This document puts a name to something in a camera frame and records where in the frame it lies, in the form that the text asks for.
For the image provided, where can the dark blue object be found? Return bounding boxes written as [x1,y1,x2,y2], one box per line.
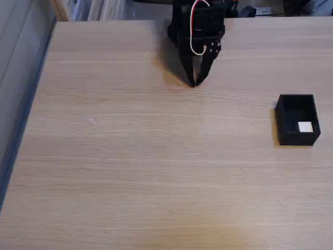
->
[237,6,257,18]

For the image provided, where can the wooden frame post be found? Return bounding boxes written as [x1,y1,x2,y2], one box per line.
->
[49,0,72,22]

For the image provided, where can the white block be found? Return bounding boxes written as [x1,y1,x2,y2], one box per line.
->
[297,121,314,133]

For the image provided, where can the red white gripper cable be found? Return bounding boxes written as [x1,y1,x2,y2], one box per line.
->
[189,0,211,56]

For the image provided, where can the black box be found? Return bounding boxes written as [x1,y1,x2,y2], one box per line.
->
[274,94,322,147]

